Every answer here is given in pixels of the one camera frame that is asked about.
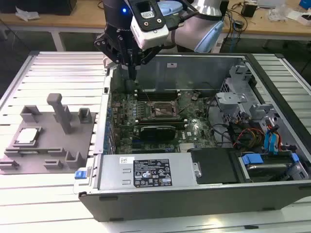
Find silver CPU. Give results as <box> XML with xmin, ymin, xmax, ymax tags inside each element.
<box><xmin>15</xmin><ymin>128</ymin><xmax>39</xmax><ymax>144</ymax></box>

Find black RAM slot bank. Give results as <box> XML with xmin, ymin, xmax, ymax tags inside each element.
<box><xmin>135</xmin><ymin>117</ymin><xmax>189</xmax><ymax>130</ymax></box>
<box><xmin>134</xmin><ymin>87</ymin><xmax>182</xmax><ymax>101</ymax></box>

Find green motherboard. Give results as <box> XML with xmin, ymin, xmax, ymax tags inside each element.
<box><xmin>108</xmin><ymin>88</ymin><xmax>218</xmax><ymax>155</ymax></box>

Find black computer box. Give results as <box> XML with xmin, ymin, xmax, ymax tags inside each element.
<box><xmin>0</xmin><ymin>0</ymin><xmax>78</xmax><ymax>16</ymax></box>

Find crumpled white plastic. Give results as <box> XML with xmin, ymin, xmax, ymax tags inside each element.
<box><xmin>15</xmin><ymin>6</ymin><xmax>41</xmax><ymax>22</ymax></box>

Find black graphics card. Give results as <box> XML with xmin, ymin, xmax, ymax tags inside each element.
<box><xmin>139</xmin><ymin>125</ymin><xmax>177</xmax><ymax>142</ymax></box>

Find grey parts rack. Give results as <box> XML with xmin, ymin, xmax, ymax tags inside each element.
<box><xmin>0</xmin><ymin>93</ymin><xmax>98</xmax><ymax>176</ymax></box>

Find grey metal disk bay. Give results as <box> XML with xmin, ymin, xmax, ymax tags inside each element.
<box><xmin>215</xmin><ymin>63</ymin><xmax>284</xmax><ymax>136</ymax></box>

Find silver chipset heatsink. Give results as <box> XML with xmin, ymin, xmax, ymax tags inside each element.
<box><xmin>179</xmin><ymin>142</ymin><xmax>197</xmax><ymax>153</ymax></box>

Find grey power supply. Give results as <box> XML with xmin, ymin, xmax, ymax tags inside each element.
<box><xmin>97</xmin><ymin>152</ymin><xmax>197</xmax><ymax>191</ymax></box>

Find black power adapter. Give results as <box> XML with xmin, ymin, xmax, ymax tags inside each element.
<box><xmin>241</xmin><ymin>2</ymin><xmax>258</xmax><ymax>18</ymax></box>

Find flat silver box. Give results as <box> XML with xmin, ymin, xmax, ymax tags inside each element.
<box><xmin>257</xmin><ymin>0</ymin><xmax>286</xmax><ymax>8</ymax></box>

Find black drive bay cover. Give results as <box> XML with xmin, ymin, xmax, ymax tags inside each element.
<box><xmin>189</xmin><ymin>147</ymin><xmax>243</xmax><ymax>185</ymax></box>

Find clear plastic bag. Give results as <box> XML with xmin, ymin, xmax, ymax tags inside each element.
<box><xmin>266</xmin><ymin>4</ymin><xmax>291</xmax><ymax>22</ymax></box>

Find open white box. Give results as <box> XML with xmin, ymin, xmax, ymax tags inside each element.
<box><xmin>286</xmin><ymin>9</ymin><xmax>311</xmax><ymax>26</ymax></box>

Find hard disk in blue carrier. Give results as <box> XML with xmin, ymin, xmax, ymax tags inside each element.
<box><xmin>239</xmin><ymin>151</ymin><xmax>306</xmax><ymax>183</ymax></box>

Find black grey PC case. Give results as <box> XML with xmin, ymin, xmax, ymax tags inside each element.
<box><xmin>72</xmin><ymin>52</ymin><xmax>311</xmax><ymax>223</ymax></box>

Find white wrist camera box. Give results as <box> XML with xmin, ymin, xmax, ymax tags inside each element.
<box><xmin>130</xmin><ymin>0</ymin><xmax>170</xmax><ymax>50</ymax></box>

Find wooden desk white frame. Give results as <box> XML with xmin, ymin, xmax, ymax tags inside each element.
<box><xmin>0</xmin><ymin>0</ymin><xmax>311</xmax><ymax>53</ymax></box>

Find black camera cable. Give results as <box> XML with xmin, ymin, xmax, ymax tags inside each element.
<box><xmin>167</xmin><ymin>0</ymin><xmax>204</xmax><ymax>31</ymax></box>

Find blue network cable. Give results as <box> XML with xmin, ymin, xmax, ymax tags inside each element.
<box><xmin>229</xmin><ymin>29</ymin><xmax>238</xmax><ymax>53</ymax></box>

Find red yellow wire bundle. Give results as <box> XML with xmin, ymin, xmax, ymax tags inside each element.
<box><xmin>232</xmin><ymin>126</ymin><xmax>266</xmax><ymax>149</ymax></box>

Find blue flat wire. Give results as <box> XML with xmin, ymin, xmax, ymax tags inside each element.
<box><xmin>263</xmin><ymin>124</ymin><xmax>284</xmax><ymax>156</ymax></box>

